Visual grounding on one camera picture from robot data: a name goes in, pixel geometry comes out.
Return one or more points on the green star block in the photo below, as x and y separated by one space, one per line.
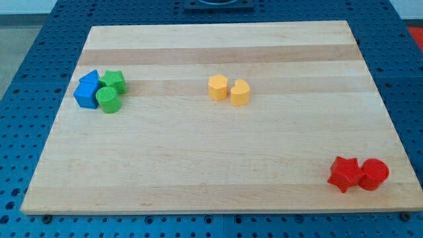
114 79

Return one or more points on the red star block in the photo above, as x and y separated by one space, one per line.
345 173

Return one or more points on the yellow hexagon block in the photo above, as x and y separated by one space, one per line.
218 87

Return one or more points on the yellow heart block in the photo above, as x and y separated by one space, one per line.
240 93

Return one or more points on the wooden board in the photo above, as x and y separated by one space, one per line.
171 149

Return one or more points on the green cylinder block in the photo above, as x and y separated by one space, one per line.
108 99

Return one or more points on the blue triangle block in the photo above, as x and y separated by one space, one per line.
91 77

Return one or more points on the blue cube block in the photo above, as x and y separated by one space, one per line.
85 95

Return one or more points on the red cylinder block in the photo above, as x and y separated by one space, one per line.
376 173

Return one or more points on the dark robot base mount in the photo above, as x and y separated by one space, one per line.
217 5

